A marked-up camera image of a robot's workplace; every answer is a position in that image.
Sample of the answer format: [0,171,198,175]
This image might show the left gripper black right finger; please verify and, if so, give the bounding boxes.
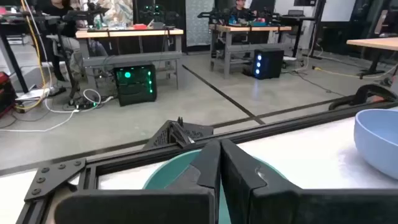
[220,138,398,224]

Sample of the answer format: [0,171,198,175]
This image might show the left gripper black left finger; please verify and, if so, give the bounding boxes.
[53,139,223,224]

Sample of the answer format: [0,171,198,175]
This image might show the teal bowl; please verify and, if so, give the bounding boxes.
[142,148,289,224]

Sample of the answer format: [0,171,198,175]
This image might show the slate blue bowl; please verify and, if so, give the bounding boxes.
[353,108,398,180]

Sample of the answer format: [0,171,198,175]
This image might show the green-lit black computer tower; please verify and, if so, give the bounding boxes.
[113,63,158,107]

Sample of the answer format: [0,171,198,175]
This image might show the black power strip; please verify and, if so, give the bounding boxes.
[63,99,98,111]

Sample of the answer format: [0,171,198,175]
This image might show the blue-lit black computer tower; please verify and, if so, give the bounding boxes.
[252,48,285,80]

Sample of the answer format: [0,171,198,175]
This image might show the white paper sheets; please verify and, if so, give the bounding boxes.
[14,88,51,103]

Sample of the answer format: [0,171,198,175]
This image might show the wooden top grey workbench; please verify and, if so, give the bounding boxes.
[75,27,185,91]
[208,24,293,79]

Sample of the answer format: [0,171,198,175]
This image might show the red tool box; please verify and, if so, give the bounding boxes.
[0,71,17,118]

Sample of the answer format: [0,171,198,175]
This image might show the wooden top black-leg table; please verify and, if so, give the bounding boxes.
[346,36,398,79]

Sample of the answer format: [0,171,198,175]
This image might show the black pole stand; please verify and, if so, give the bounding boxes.
[306,0,327,60]

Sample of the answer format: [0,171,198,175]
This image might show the black desk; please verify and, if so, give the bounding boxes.
[279,9,317,58]

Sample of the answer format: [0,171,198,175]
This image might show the grey patterned panel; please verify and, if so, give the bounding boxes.
[185,0,216,47]

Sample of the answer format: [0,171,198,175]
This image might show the person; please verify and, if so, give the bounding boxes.
[229,0,257,26]
[40,0,109,82]

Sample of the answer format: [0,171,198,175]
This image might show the white floor cable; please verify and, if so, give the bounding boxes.
[0,88,114,133]

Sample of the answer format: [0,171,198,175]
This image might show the yellow floor cable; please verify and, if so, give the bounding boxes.
[313,63,398,80]

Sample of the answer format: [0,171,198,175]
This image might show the long yellow cable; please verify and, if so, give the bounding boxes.
[14,0,52,110]

